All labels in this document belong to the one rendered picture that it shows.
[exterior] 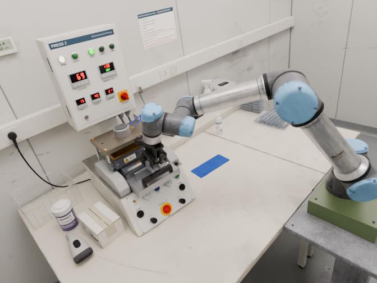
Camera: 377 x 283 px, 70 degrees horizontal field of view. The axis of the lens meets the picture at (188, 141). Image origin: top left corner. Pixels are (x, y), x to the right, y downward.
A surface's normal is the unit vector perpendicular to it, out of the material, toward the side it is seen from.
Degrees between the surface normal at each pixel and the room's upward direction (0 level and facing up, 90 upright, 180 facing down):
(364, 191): 99
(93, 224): 3
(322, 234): 0
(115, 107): 90
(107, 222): 2
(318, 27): 90
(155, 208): 65
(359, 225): 90
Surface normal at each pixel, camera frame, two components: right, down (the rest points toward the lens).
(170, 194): 0.51, -0.07
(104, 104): 0.63, 0.32
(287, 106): -0.26, 0.47
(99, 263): -0.14, -0.85
